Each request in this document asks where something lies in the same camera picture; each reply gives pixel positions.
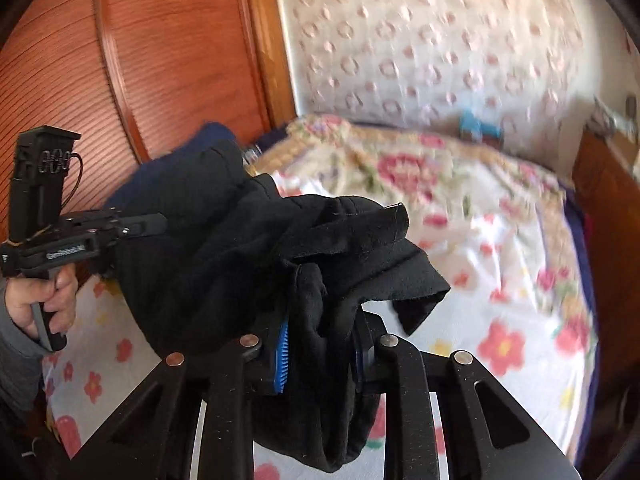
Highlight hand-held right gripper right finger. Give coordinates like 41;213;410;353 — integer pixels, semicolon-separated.
350;310;581;480

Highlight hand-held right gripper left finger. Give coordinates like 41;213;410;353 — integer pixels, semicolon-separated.
70;320;291;480

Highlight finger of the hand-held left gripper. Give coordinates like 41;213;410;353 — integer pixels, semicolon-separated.
119;212;168;238

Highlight black t-shirt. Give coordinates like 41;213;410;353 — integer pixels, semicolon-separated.
107;140;451;473

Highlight person's left forearm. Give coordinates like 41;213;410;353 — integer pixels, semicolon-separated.
0;280;48;421

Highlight person's left hand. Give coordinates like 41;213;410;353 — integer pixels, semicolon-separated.
5;267;78;343

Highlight navy folded cloth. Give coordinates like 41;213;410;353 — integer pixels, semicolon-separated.
122;121;241;196

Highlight white flowered bed sheet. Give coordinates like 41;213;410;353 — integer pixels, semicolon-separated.
42;170;596;480

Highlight wooden slatted wardrobe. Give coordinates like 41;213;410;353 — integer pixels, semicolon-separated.
0;0;298;281

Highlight floral blanket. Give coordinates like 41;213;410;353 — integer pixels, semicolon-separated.
250;112;601;466

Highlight blue box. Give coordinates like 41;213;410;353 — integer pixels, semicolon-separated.
457;110;506;143

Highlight low wooden cabinet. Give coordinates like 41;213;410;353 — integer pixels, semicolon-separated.
570;127;640;281

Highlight pink circle-patterned wall curtain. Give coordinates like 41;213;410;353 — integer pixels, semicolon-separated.
272;0;631;136

